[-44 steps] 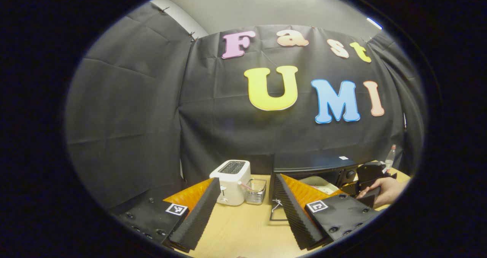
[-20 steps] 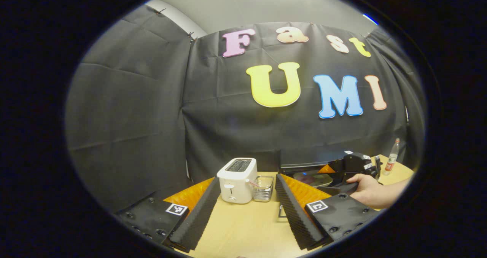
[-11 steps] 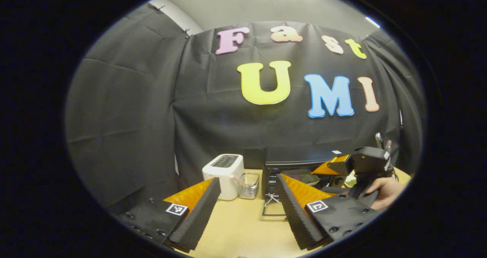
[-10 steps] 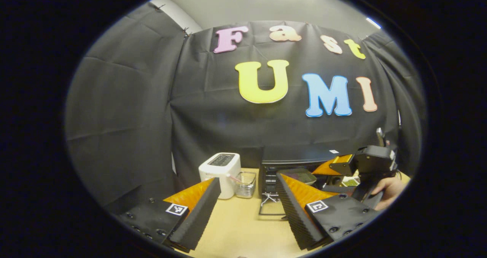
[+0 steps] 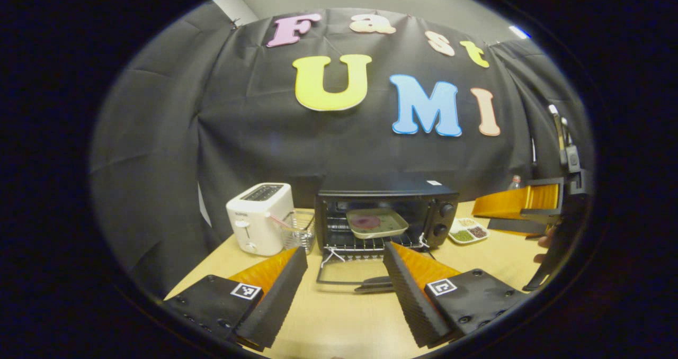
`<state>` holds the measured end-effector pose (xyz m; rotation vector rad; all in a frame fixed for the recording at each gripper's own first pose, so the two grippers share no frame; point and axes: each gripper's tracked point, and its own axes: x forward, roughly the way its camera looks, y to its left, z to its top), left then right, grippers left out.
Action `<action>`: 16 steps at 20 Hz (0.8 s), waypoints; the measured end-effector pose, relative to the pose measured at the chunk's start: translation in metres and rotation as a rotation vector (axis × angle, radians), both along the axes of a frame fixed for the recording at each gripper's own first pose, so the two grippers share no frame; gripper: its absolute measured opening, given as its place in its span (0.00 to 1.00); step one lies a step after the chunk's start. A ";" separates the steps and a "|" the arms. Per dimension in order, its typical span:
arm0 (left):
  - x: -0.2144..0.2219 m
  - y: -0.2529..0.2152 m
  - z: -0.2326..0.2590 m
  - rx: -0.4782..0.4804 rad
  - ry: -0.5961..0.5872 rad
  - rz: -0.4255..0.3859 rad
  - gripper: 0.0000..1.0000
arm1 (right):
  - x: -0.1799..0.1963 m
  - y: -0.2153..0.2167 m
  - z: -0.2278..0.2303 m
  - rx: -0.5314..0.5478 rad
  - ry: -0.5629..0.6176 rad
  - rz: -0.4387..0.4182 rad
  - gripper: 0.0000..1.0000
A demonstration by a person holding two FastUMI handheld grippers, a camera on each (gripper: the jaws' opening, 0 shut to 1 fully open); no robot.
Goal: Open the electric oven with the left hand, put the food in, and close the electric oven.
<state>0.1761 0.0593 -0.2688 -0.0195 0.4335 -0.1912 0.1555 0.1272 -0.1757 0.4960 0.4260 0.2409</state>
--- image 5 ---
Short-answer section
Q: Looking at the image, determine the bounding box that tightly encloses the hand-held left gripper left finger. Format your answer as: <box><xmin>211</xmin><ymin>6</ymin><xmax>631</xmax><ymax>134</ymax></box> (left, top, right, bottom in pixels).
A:
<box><xmin>154</xmin><ymin>246</ymin><xmax>309</xmax><ymax>350</ymax></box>

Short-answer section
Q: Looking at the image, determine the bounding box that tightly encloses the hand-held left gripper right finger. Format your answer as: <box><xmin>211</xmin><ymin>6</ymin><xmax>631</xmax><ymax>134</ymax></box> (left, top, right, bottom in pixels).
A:
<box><xmin>382</xmin><ymin>241</ymin><xmax>530</xmax><ymax>349</ymax></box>

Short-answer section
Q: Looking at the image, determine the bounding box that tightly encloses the white square plate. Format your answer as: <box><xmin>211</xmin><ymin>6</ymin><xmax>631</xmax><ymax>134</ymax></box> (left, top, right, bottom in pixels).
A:
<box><xmin>346</xmin><ymin>208</ymin><xmax>409</xmax><ymax>240</ymax></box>

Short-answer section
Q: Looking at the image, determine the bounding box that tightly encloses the black electric oven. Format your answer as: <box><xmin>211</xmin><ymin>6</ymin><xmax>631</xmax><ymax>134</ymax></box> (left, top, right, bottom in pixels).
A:
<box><xmin>315</xmin><ymin>176</ymin><xmax>460</xmax><ymax>295</ymax></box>

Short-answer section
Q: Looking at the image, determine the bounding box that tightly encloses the white divided dish of beans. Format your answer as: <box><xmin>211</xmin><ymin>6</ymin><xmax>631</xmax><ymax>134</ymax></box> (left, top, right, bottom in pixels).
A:
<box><xmin>448</xmin><ymin>217</ymin><xmax>490</xmax><ymax>245</ymax></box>

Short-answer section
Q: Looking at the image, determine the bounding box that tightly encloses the clear glass container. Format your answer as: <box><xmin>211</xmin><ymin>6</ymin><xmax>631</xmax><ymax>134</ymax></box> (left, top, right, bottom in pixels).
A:
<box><xmin>281</xmin><ymin>210</ymin><xmax>317</xmax><ymax>254</ymax></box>

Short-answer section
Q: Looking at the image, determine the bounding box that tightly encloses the white toaster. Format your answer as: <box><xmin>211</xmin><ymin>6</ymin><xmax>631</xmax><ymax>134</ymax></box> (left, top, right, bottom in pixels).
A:
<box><xmin>226</xmin><ymin>183</ymin><xmax>295</xmax><ymax>257</ymax></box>

